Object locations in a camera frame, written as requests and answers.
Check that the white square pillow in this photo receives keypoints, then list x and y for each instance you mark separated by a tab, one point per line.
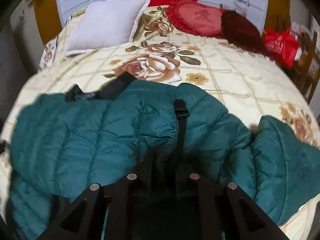
106	24

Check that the red plastic bag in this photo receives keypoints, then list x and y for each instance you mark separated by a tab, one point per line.
283	47

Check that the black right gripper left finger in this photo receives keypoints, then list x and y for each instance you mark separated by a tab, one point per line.
107	212

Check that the wooden chair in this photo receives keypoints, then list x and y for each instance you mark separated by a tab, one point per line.
305	80

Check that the dark red velvet cushion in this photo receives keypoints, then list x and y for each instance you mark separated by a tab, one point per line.
236	29

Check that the dark green puffer jacket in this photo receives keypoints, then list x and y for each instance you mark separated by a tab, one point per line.
62	143

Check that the orange wooden right panel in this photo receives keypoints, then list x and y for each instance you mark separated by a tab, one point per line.
277	16

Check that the orange wooden door panel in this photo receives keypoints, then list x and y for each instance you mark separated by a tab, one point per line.
47	19

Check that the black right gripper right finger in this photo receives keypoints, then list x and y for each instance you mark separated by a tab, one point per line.
208	210

